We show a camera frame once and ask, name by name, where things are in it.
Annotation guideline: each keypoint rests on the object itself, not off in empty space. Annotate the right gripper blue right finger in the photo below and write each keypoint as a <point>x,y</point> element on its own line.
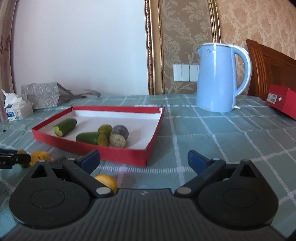
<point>207,170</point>

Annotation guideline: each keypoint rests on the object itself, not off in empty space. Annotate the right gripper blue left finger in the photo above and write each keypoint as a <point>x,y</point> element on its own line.
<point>80,170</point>

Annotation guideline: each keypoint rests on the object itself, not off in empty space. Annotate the cucumber piece tapered end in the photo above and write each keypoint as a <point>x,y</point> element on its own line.
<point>93,138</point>

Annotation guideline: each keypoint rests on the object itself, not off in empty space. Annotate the cucumber piece cut face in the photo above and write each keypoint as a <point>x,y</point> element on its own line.
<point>62,128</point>

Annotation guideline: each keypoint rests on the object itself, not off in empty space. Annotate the tissue pack with cat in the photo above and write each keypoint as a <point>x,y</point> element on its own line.
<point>17,108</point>

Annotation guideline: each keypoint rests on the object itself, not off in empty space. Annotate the grey patterned paper bag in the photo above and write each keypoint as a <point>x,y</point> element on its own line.
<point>53,94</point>

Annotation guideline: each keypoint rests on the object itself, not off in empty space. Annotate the red shallow box tray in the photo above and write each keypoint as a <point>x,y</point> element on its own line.
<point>143,124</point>

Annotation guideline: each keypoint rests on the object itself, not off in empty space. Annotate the light blue electric kettle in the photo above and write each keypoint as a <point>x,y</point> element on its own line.
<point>217,78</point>

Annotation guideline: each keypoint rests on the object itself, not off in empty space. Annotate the red cardboard box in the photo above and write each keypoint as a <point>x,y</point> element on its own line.
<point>282,99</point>

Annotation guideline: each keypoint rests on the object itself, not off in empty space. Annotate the wooden headboard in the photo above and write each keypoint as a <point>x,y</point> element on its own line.
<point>269,67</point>

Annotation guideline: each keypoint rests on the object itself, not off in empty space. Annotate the pink patterned curtain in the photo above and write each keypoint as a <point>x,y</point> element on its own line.
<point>8,8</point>

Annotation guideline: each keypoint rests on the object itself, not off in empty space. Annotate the white wall switch panel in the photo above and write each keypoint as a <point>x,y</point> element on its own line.
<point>185,73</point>

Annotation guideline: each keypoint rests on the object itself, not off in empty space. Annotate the gold picture frame moulding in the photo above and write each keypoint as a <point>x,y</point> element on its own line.
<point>155,52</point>

